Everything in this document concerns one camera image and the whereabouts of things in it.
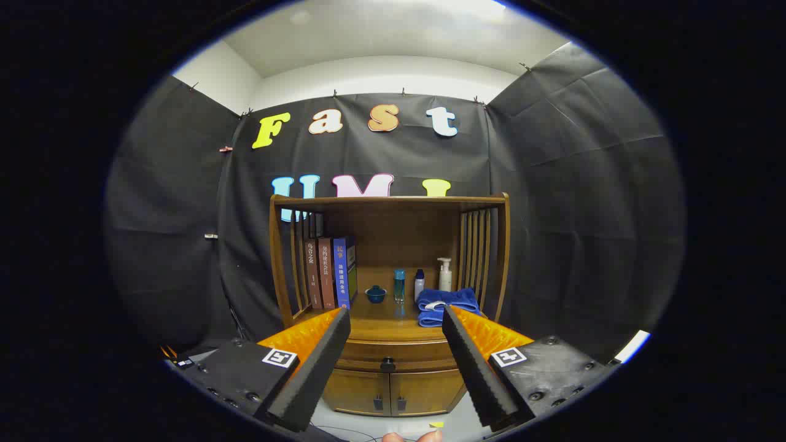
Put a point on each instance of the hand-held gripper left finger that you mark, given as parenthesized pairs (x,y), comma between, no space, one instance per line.
(316,362)

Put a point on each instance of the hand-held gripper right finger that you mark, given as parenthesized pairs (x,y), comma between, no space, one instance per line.
(476,362)

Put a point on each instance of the wooden drawer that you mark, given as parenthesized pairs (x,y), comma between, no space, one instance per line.
(368,355)

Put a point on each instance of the wooden cabinet door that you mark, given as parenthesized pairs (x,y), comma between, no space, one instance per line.
(427,390)
(359,390)

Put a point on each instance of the wooden countertop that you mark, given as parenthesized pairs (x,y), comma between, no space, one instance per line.
(387,325)

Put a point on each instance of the wooden cabinet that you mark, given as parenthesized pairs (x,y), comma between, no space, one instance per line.
(399,233)

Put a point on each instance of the folded blue towel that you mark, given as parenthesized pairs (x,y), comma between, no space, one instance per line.
(454,299)

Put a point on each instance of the brown book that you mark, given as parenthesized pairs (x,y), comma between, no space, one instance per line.
(326,276)
(312,276)

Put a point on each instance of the white pump bottle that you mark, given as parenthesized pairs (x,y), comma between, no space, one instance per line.
(445,279)

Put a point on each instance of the small blue lidded bowl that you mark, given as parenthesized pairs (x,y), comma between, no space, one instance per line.
(375,295)

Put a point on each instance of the blue book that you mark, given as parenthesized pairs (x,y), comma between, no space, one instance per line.
(341,276)

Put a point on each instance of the white bottle with blue cap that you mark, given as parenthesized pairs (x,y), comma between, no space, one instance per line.
(419,287)

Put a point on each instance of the teal clear bottle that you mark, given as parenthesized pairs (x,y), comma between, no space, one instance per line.
(399,287)

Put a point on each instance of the black backdrop cloth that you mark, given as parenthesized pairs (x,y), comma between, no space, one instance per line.
(552,184)

